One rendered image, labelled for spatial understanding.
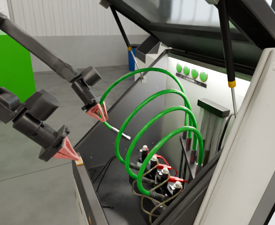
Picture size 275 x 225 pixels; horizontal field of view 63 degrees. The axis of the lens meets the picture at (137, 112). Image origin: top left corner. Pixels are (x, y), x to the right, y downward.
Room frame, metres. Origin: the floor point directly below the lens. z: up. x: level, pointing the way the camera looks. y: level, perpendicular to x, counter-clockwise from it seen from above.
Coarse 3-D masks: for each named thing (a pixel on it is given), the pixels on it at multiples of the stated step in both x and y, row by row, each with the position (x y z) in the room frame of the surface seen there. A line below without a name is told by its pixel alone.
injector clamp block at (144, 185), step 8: (144, 176) 0.77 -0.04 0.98; (136, 184) 0.75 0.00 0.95; (144, 184) 0.72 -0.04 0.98; (136, 192) 0.75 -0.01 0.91; (160, 192) 0.69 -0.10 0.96; (144, 200) 0.68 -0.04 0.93; (152, 200) 0.63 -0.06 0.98; (160, 200) 0.63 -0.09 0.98; (144, 208) 0.68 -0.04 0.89; (152, 208) 0.62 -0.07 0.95; (160, 208) 0.59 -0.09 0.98; (144, 216) 0.67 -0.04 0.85; (152, 216) 0.62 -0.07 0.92
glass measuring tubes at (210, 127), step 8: (200, 104) 0.88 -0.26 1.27; (208, 104) 0.84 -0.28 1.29; (216, 104) 0.83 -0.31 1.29; (200, 112) 0.88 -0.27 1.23; (208, 112) 0.85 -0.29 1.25; (216, 112) 0.79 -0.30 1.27; (224, 112) 0.77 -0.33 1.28; (200, 120) 0.88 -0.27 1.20; (208, 120) 0.85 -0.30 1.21; (216, 120) 0.82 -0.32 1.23; (224, 120) 0.79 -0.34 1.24; (200, 128) 0.88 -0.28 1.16; (208, 128) 0.85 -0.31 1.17; (216, 128) 0.79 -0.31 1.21; (208, 136) 0.82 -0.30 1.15; (216, 136) 0.78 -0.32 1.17; (224, 136) 0.78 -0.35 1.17; (208, 144) 0.82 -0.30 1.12; (216, 144) 0.78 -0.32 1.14; (208, 152) 0.82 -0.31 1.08; (216, 152) 0.80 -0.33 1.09; (208, 160) 0.82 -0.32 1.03
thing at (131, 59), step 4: (132, 44) 7.30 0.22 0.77; (136, 44) 7.33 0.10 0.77; (140, 44) 7.36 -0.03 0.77; (132, 48) 6.91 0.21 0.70; (128, 52) 7.07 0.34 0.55; (128, 56) 7.09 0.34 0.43; (132, 56) 6.93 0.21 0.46; (132, 60) 6.94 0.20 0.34; (132, 64) 6.95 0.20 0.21; (132, 68) 6.95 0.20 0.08
